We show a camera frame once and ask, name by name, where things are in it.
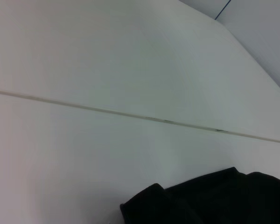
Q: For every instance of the black t-shirt with FREE print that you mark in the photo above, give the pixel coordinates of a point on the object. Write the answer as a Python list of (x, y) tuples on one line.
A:
[(212, 200)]

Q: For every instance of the blue tape strip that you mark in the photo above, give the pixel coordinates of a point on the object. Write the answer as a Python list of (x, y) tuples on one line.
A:
[(222, 9)]

